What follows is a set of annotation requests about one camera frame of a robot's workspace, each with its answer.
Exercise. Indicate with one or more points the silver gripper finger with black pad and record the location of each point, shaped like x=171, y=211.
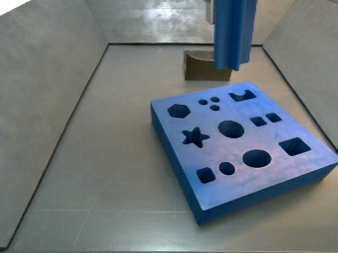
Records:
x=210, y=11

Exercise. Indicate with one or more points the blue star-shaped block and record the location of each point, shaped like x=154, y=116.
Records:
x=233, y=32

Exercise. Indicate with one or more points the blue board with shaped holes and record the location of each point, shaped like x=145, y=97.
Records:
x=237, y=148

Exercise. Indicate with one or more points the black curved holder stand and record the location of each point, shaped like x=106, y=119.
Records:
x=198, y=67

